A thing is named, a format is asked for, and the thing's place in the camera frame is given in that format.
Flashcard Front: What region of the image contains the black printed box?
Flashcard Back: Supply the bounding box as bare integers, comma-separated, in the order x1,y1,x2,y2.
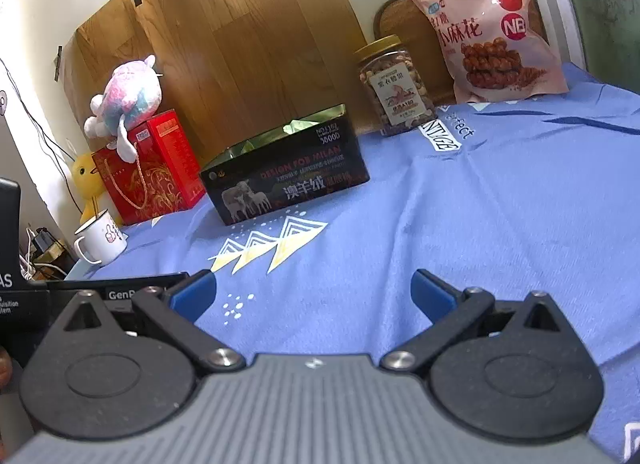
199,104,371,226

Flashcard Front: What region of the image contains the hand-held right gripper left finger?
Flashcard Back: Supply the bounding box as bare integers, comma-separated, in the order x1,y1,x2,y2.
50,269,246,375

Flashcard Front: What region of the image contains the printed blue cloth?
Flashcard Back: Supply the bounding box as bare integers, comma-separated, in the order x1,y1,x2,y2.
65,61,640,463

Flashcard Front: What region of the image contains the white enamel mug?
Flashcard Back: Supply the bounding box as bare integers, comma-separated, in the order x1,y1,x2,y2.
74,209,128,265

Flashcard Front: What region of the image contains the pink snack bag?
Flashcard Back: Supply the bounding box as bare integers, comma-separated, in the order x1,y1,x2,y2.
409,0,571,104

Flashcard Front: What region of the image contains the white cables bundle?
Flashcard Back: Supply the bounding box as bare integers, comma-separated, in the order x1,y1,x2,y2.
19,226,70,281

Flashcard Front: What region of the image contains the clear nut jar yellow lid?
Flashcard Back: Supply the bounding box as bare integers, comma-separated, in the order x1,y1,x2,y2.
354,35,438,137

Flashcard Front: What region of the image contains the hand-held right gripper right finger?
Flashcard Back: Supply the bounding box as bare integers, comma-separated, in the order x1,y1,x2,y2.
379,269,571,375

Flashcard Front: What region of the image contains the yellow plush toy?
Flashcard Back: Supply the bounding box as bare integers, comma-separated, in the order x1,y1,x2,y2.
70,151,123,227

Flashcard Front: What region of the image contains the black wall cable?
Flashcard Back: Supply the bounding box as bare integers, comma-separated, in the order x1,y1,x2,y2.
0,59,83,210

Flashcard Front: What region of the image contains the red gift box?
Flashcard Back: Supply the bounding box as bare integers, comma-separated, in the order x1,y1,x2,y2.
91,109,206,226

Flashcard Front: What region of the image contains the frosted green window pane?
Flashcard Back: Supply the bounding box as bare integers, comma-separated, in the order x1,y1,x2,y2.
550,0,640,110

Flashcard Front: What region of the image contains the pink plush toy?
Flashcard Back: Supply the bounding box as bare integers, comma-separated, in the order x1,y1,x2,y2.
83,55,163,165

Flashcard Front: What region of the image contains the wood pattern board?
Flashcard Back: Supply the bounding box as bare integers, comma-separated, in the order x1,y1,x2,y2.
62,0,371,170

